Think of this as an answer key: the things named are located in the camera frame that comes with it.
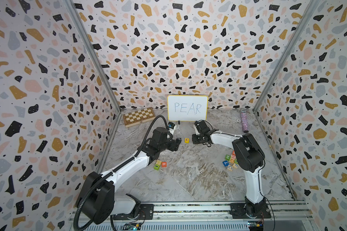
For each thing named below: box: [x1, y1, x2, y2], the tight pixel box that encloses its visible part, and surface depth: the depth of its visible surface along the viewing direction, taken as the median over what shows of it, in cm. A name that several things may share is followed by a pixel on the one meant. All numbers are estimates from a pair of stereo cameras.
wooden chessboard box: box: [122, 106, 156, 128], surface depth 115 cm
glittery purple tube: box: [240, 110, 250, 134], surface depth 115 cm
